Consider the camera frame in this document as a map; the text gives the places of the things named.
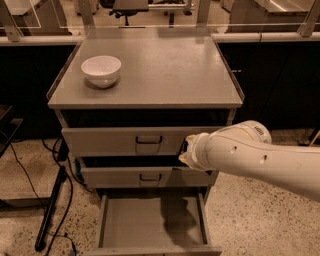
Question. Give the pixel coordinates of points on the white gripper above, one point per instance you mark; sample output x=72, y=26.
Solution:
x=196, y=151

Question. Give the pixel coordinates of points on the dark rxbar chocolate bar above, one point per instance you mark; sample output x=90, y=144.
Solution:
x=183, y=150

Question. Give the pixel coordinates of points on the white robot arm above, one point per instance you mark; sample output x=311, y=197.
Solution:
x=246, y=150

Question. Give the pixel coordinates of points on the grey drawer cabinet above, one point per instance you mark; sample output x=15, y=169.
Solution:
x=170, y=77

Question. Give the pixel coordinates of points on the bottom grey drawer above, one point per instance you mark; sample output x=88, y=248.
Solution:
x=163, y=224

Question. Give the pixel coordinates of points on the grey drawer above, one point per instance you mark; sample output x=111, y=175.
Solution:
x=163, y=224
x=129, y=141
x=135, y=177

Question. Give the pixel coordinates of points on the top grey drawer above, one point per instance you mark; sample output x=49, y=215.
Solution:
x=129, y=141

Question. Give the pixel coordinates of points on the middle grey drawer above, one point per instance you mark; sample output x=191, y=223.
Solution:
x=135, y=177

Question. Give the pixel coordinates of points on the white ceramic bowl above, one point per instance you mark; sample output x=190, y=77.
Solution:
x=102, y=71

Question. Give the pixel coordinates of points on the wheeled cart base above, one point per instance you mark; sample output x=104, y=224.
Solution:
x=314, y=136

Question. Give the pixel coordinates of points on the black office chair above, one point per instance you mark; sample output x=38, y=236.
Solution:
x=128, y=8

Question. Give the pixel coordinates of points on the black desk frame leg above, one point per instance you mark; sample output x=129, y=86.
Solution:
x=49, y=210

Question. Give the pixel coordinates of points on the white horizontal rail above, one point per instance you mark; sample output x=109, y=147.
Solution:
x=217, y=37

